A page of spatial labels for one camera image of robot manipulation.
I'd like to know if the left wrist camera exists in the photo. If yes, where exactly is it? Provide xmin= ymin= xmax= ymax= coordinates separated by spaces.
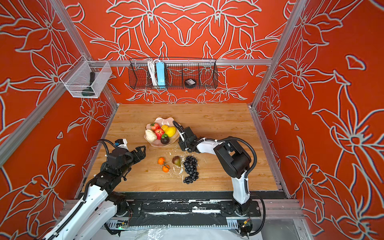
xmin=115 ymin=139 xmax=128 ymax=150

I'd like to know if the green red fig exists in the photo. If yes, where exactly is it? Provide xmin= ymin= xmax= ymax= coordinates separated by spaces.
xmin=172 ymin=156 xmax=181 ymax=167

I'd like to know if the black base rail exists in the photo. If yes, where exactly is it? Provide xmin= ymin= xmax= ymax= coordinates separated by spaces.
xmin=107 ymin=191 xmax=286 ymax=230

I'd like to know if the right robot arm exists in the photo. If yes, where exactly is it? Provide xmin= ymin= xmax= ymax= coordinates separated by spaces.
xmin=173 ymin=121 xmax=266 ymax=238

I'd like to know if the dark purple mangosteen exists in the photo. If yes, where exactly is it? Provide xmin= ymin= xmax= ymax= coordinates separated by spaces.
xmin=161 ymin=134 xmax=170 ymax=145

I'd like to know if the clear plastic wall bin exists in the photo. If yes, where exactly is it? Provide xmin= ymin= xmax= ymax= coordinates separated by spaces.
xmin=60 ymin=56 xmax=112 ymax=99

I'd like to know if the black round device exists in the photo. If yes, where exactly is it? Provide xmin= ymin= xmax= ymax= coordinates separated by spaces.
xmin=184 ymin=79 xmax=197 ymax=89

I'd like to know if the small orange tangerine lower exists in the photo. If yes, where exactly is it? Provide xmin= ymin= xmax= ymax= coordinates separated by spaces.
xmin=162 ymin=165 xmax=170 ymax=173

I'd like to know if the pink scalloped fruit bowl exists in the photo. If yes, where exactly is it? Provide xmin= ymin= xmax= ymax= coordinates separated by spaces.
xmin=144 ymin=117 xmax=180 ymax=147

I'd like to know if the large yellow lemon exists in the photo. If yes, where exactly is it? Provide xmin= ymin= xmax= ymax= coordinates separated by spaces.
xmin=165 ymin=126 xmax=177 ymax=138

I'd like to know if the dark grape bunch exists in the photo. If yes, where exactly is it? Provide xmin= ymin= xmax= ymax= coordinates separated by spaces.
xmin=183 ymin=156 xmax=199 ymax=184

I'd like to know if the red apple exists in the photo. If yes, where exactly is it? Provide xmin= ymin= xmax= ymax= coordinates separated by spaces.
xmin=155 ymin=128 xmax=165 ymax=140

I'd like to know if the small orange tangerine upper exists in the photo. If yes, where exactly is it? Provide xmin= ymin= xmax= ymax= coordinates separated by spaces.
xmin=158 ymin=157 xmax=166 ymax=165

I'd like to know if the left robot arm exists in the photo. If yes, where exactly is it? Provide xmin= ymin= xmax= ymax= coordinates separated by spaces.
xmin=43 ymin=145 xmax=146 ymax=240

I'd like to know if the light blue box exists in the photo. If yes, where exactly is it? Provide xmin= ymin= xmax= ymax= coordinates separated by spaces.
xmin=156 ymin=62 xmax=166 ymax=88

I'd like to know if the black wire wall basket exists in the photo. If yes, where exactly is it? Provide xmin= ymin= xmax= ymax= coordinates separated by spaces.
xmin=128 ymin=58 xmax=219 ymax=90

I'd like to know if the small orange tangerine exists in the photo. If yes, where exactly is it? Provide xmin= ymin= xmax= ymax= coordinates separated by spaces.
xmin=158 ymin=157 xmax=166 ymax=165
xmin=162 ymin=165 xmax=170 ymax=173

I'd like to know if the dark green brush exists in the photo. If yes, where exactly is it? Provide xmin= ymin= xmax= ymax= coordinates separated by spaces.
xmin=82 ymin=72 xmax=96 ymax=97

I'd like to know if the red strawberry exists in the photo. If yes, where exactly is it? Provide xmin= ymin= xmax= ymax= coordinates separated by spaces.
xmin=150 ymin=123 xmax=161 ymax=132

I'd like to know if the beige garlic bulb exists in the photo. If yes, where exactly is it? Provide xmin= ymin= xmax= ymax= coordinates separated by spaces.
xmin=145 ymin=130 xmax=158 ymax=143

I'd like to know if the white coiled cable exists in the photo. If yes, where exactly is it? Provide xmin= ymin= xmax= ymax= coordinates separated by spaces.
xmin=147 ymin=59 xmax=158 ymax=88

